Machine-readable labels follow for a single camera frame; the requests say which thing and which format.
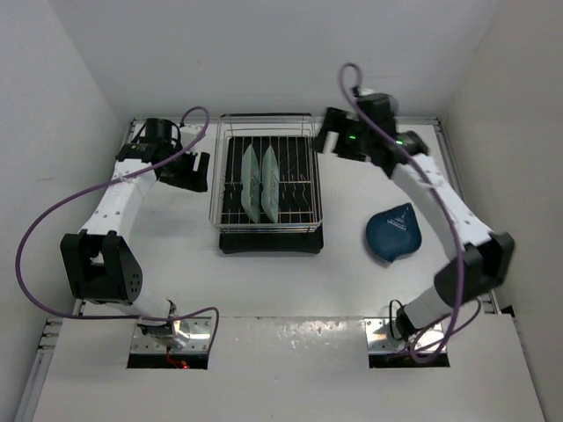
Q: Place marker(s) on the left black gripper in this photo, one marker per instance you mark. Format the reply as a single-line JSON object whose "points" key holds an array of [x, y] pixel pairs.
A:
{"points": [[191, 179]]}

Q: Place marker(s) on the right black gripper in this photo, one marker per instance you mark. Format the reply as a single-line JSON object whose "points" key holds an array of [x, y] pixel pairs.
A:
{"points": [[339, 121]]}

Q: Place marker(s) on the light green rectangular plate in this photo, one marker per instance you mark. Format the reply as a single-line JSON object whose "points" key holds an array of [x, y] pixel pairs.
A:
{"points": [[250, 180]]}

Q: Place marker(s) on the light green plate with berries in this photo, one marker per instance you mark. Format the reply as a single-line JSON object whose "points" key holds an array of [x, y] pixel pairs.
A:
{"points": [[270, 185]]}

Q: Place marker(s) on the dark blue leaf plate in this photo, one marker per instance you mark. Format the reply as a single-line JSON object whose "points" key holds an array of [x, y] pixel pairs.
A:
{"points": [[393, 234]]}

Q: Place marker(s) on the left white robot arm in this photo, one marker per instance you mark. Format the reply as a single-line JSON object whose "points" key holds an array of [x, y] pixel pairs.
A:
{"points": [[99, 264]]}

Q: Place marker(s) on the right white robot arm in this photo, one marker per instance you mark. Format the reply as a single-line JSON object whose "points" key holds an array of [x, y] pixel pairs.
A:
{"points": [[479, 257]]}

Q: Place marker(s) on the black drip tray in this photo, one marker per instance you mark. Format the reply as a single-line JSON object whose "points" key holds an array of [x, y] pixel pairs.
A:
{"points": [[272, 242]]}

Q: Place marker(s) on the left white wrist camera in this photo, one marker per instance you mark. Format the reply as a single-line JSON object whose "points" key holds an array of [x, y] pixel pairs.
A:
{"points": [[188, 133]]}

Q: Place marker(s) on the metal wire dish rack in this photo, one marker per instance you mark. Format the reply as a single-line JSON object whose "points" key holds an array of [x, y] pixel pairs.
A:
{"points": [[258, 124]]}

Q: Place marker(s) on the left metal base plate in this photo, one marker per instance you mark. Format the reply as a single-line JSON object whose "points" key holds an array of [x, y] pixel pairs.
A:
{"points": [[189, 336]]}

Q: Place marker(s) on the metal base plate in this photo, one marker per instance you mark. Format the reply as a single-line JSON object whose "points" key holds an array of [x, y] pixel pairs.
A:
{"points": [[380, 341], [189, 336]]}

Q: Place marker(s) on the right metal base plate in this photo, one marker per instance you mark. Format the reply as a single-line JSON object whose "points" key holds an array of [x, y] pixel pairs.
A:
{"points": [[380, 341]]}

